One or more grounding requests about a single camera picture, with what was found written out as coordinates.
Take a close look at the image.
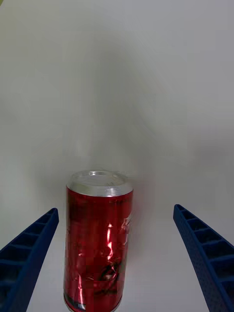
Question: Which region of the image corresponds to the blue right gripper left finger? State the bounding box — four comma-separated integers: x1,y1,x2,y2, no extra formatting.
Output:
0,207,59,312

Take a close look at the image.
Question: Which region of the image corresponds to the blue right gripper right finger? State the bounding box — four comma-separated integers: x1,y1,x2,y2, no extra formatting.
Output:
173,204,234,312

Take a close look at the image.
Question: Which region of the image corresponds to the red drink can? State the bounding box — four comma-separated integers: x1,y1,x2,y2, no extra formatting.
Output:
63,170,134,312

